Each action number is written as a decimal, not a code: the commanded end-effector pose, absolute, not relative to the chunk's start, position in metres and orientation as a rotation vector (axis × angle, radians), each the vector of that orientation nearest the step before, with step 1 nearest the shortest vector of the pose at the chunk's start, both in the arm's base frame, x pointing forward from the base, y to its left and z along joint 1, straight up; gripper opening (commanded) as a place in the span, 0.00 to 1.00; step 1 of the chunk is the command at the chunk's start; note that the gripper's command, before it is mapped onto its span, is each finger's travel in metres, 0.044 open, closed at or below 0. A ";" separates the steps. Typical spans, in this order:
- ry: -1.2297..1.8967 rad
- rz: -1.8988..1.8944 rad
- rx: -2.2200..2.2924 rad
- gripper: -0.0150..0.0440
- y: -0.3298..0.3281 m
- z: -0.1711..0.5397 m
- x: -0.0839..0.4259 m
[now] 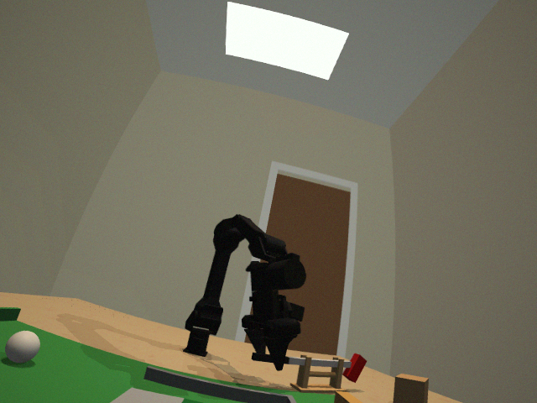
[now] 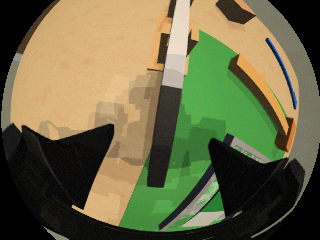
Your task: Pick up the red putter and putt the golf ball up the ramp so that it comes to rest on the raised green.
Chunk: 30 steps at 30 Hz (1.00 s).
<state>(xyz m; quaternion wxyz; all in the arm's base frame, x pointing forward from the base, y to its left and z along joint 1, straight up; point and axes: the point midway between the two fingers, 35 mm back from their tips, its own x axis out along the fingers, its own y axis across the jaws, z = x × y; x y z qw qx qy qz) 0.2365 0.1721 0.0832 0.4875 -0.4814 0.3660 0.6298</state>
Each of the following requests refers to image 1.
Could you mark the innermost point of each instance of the red putter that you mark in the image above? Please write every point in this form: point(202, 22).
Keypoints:
point(352, 368)

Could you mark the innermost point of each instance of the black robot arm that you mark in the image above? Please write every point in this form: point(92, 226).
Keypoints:
point(284, 271)

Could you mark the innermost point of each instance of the tan cube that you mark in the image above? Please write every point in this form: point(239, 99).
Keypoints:
point(410, 389)

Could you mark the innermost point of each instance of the green mat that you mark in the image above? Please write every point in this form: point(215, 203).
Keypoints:
point(65, 371)

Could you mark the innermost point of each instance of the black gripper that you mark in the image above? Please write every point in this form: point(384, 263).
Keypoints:
point(266, 327)

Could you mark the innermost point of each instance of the white ball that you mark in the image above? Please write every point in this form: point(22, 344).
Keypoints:
point(22, 346)

